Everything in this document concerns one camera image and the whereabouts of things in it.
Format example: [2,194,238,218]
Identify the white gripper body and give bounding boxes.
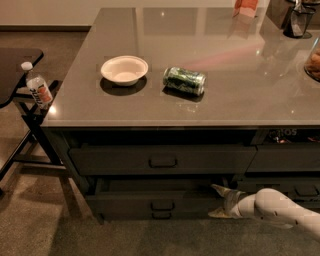
[224,190,248,219]

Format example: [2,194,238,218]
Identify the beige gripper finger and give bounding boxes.
[211,184,232,197]
[208,207,231,219]

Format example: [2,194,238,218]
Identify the drawer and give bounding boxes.
[69,145,256,176]
[100,212,209,221]
[297,201,320,211]
[85,179,223,218]
[247,143,320,173]
[232,178,320,201]

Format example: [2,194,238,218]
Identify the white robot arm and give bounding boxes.
[208,184,320,242]

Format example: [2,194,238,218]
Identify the green soda can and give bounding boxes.
[163,67,206,96]

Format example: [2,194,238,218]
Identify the glass snack jar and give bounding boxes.
[304,38,320,82]

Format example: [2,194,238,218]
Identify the white paper bowl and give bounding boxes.
[100,56,149,86]

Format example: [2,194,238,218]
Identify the orange snack bag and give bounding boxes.
[233,0,258,18]

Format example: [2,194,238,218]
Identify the black glass holder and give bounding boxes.
[283,0,316,39]

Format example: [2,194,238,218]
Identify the clear plastic drink bottle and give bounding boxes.
[21,62,53,109]

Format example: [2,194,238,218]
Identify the dark cabinet frame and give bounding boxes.
[40,125,320,225]

